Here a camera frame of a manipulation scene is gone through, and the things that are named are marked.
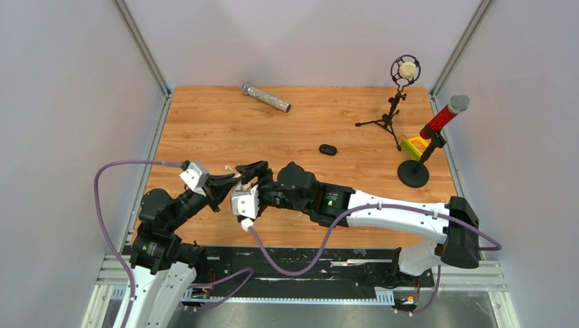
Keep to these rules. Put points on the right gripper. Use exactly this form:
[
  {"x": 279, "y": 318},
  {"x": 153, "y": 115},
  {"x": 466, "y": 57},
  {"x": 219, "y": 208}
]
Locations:
[{"x": 252, "y": 173}]

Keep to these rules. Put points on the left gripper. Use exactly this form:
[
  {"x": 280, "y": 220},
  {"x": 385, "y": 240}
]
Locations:
[{"x": 214, "y": 196}]

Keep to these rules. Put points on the black earbuds charging case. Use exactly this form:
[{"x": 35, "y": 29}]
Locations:
[{"x": 327, "y": 149}]

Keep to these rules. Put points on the white earbuds charging case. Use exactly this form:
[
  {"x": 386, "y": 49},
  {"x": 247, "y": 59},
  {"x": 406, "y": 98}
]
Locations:
[{"x": 241, "y": 187}]

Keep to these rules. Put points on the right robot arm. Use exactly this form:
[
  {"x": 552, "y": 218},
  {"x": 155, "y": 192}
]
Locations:
[{"x": 449, "y": 230}]

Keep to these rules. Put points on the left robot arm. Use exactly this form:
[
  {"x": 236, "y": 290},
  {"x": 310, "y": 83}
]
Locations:
[{"x": 158, "y": 244}]

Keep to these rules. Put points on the silver glitter microphone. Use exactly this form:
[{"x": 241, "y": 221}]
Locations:
[{"x": 265, "y": 97}]

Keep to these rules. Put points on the black round-base microphone stand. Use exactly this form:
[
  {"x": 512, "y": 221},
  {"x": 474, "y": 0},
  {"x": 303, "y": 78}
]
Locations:
[{"x": 414, "y": 173}]

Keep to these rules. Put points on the yellow green toy block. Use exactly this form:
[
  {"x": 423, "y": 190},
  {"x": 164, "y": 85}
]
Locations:
[{"x": 414, "y": 146}]

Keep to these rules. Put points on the black tripod microphone stand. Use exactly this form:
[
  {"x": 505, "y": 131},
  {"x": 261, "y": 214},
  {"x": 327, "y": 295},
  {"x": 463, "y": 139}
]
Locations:
[{"x": 404, "y": 71}]

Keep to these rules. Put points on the red glitter microphone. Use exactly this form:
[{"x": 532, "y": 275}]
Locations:
[{"x": 457, "y": 104}]

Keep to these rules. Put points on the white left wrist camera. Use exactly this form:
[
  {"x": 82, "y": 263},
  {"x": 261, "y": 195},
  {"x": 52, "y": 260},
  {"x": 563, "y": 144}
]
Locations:
[{"x": 194, "y": 175}]

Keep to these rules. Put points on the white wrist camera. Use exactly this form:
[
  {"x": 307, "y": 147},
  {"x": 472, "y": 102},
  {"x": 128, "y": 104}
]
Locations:
[
  {"x": 245, "y": 203},
  {"x": 194, "y": 175}
]

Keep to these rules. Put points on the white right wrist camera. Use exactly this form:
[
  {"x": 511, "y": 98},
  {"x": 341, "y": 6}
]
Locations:
[{"x": 245, "y": 203}]

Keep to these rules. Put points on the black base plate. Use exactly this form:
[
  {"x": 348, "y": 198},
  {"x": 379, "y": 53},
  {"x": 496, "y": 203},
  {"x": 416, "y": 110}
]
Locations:
[{"x": 308, "y": 274}]

